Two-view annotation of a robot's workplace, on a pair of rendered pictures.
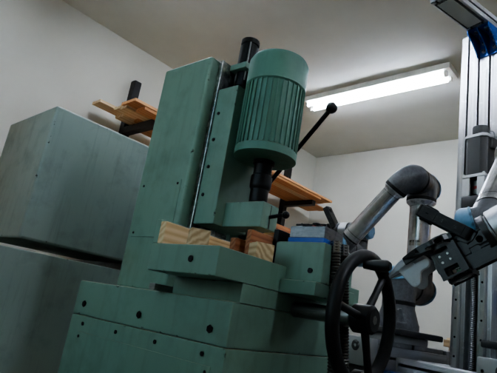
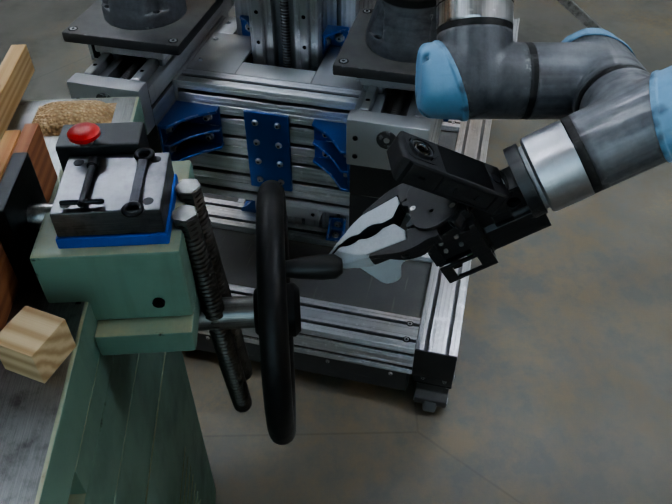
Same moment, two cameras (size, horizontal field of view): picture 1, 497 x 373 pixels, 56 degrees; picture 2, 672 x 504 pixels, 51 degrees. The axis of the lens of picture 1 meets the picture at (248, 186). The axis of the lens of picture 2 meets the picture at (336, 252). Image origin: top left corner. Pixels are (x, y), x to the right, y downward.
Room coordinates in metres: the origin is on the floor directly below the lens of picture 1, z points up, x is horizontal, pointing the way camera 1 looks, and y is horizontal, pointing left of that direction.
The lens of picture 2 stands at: (0.60, 0.04, 1.40)
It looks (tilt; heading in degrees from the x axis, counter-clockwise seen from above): 44 degrees down; 314
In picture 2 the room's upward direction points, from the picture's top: straight up
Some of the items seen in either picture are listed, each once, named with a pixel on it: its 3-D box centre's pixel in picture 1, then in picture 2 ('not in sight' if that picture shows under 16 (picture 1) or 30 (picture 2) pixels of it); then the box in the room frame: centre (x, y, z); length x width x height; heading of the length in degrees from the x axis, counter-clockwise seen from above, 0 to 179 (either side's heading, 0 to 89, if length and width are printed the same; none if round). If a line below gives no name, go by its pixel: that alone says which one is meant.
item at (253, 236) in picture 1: (279, 255); (11, 227); (1.19, -0.11, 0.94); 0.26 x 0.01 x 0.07; 138
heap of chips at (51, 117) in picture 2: not in sight; (70, 113); (1.37, -0.27, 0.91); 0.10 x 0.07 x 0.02; 48
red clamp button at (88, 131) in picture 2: not in sight; (83, 133); (1.16, -0.19, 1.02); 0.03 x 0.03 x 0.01
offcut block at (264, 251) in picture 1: (260, 251); (34, 344); (1.05, -0.05, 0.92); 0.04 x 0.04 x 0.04; 22
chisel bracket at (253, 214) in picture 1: (249, 220); not in sight; (1.25, -0.02, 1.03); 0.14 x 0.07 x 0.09; 48
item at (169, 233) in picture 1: (246, 258); not in sight; (1.26, -0.03, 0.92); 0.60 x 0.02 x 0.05; 138
